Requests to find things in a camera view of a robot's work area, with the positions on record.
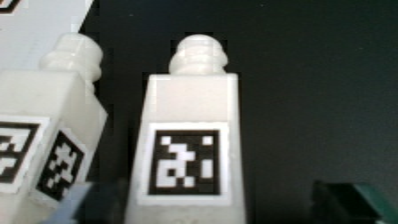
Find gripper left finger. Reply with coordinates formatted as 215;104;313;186
50;182;126;224

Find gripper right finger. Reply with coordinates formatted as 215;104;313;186
311;181;398;224

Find white table leg with tag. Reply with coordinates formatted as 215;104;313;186
124;34;245;224

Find white table leg near arm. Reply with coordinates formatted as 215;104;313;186
0;34;107;224

